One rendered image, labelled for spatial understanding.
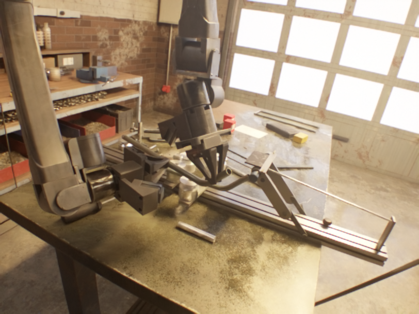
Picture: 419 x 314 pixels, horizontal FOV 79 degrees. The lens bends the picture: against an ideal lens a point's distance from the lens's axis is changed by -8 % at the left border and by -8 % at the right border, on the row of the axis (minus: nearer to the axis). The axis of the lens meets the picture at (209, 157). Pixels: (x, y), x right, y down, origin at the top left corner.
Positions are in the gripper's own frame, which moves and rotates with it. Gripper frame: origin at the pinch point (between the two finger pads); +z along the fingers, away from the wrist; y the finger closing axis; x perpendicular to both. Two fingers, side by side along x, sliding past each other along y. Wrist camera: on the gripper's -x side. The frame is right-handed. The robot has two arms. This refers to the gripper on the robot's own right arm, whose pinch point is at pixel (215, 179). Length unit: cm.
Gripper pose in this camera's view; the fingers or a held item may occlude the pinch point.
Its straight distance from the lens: 55.1
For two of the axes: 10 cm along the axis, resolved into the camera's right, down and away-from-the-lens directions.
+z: 2.5, 9.6, 0.9
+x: 7.1, -1.2, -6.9
